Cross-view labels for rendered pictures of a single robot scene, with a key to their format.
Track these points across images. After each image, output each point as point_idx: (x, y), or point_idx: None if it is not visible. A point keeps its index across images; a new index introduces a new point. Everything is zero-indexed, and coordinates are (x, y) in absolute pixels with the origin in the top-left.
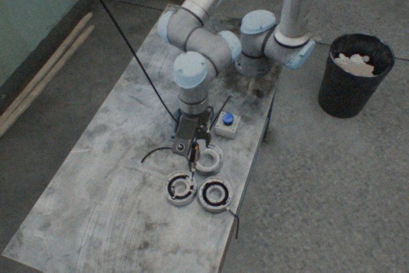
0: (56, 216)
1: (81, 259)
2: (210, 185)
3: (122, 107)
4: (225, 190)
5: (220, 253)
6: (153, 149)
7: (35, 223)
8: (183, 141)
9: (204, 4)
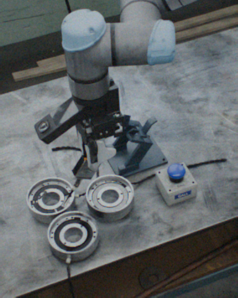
0: None
1: None
2: (79, 223)
3: None
4: (86, 241)
5: (13, 294)
6: (75, 147)
7: None
8: (51, 122)
9: None
